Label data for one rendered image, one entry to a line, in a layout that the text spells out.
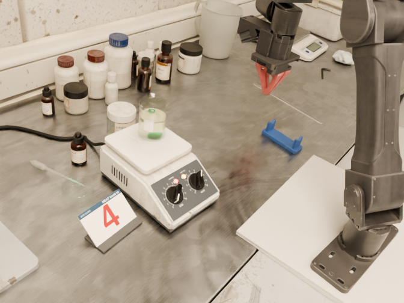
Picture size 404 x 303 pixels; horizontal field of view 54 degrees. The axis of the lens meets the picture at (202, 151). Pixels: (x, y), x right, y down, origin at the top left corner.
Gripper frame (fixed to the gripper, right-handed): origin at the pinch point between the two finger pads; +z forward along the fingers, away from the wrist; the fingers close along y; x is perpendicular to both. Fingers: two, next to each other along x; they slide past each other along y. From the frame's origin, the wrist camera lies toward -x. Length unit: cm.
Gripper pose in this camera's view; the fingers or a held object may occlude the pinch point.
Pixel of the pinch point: (266, 91)
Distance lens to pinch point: 95.9
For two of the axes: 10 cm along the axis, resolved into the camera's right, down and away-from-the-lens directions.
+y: -7.2, 3.4, -6.1
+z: -1.4, 7.9, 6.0
